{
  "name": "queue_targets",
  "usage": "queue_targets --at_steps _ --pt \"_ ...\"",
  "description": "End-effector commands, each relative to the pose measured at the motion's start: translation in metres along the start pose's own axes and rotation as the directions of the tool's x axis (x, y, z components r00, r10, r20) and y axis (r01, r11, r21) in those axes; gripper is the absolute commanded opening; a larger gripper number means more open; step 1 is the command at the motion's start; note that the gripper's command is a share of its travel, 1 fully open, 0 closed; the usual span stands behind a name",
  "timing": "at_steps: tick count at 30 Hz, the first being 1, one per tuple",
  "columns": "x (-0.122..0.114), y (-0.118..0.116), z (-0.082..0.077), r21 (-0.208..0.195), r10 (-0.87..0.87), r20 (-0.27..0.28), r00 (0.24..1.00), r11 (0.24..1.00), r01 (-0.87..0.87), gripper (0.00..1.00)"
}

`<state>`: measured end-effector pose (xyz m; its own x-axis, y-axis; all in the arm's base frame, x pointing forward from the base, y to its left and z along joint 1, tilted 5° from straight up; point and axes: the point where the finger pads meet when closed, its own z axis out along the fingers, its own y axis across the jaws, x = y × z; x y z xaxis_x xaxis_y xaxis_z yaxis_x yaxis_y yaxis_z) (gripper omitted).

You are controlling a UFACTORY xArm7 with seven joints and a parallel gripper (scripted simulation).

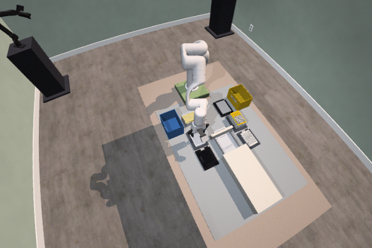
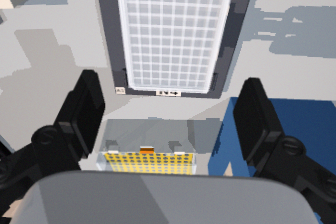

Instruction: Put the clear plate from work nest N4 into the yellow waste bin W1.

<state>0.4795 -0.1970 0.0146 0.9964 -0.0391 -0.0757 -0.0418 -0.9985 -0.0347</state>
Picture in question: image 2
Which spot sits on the blue open-top box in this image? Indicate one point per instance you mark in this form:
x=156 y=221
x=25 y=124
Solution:
x=313 y=122

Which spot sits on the grey flat mat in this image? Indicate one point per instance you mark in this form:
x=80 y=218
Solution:
x=46 y=44

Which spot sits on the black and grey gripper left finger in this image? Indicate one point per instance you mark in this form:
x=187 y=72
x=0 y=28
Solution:
x=73 y=132

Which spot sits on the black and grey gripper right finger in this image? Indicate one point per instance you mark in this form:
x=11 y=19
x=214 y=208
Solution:
x=283 y=158

